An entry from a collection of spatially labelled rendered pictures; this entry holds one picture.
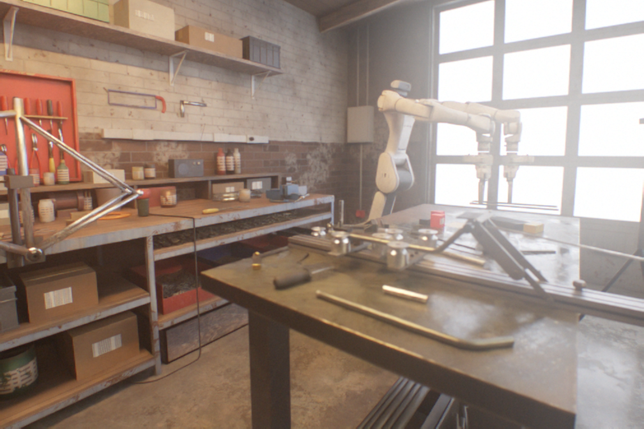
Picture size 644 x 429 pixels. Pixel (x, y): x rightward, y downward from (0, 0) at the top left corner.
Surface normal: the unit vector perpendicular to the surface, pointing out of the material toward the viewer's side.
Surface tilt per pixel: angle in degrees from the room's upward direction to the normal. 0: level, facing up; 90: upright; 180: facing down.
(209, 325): 90
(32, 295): 90
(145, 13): 90
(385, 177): 90
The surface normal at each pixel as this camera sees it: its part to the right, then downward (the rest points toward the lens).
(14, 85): 0.79, 0.06
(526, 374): 0.00, -1.00
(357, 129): -0.62, 0.08
